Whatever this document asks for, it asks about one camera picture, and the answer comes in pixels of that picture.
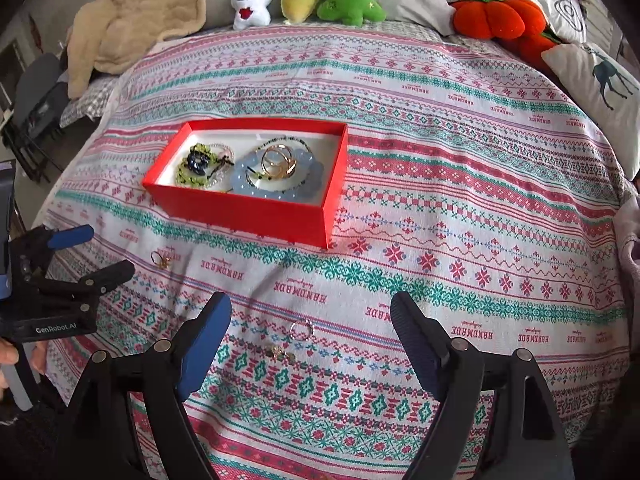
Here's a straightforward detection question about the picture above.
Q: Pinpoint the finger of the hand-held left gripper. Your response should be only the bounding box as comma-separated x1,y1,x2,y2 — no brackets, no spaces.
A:
37,259,136,307
30,224,95,266

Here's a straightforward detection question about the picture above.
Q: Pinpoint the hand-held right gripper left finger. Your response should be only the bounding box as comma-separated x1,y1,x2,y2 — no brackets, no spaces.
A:
65,291,233,480

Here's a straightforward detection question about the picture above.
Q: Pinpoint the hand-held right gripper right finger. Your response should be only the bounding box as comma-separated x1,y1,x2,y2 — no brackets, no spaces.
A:
390,291,576,480

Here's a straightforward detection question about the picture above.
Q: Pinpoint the red cardboard box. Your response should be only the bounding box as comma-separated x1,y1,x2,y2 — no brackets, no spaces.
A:
141,119,349,251

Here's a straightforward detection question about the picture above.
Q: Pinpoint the green bead bracelet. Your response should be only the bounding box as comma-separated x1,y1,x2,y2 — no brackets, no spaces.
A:
174,142,236,188

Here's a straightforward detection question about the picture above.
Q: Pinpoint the pale blue bead bracelet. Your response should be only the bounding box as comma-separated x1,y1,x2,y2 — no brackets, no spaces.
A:
231,142,326,203

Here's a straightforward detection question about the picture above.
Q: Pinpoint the gold knot ornament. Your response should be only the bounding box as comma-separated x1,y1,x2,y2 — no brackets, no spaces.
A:
260,144,298,178

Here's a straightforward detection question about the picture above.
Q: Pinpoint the thin dark beaded bracelet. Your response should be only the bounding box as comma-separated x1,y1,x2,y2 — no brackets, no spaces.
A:
257,135,313,153

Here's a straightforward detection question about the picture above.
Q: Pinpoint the person's left hand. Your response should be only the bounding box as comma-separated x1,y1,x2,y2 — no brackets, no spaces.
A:
0,337,21,395

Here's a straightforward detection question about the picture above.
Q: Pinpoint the patterned knit-print bed cloth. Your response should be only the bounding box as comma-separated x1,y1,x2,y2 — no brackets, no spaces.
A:
30,20,640,480

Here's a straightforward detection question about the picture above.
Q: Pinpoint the grey checked bed sheet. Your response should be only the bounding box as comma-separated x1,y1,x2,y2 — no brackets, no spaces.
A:
62,72,121,121

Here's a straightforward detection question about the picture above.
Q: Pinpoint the dark folding chair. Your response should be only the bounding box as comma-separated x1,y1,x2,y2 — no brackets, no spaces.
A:
0,52,71,183

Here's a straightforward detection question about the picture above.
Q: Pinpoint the beige fleece blanket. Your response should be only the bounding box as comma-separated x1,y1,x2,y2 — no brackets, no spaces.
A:
65,0,231,101

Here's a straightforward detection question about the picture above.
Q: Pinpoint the white bunny plush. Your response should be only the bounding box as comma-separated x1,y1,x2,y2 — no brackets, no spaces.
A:
231,0,275,31

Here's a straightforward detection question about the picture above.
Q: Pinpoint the white deer-print pillow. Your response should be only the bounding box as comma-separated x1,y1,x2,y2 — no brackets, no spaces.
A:
541,42,640,173

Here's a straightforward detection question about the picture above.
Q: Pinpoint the small orange plush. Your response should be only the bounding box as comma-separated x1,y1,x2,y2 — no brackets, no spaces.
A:
502,27,563,72

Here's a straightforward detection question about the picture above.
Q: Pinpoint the orange pumpkin plush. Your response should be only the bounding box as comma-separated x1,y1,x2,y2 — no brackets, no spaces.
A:
450,0,543,41

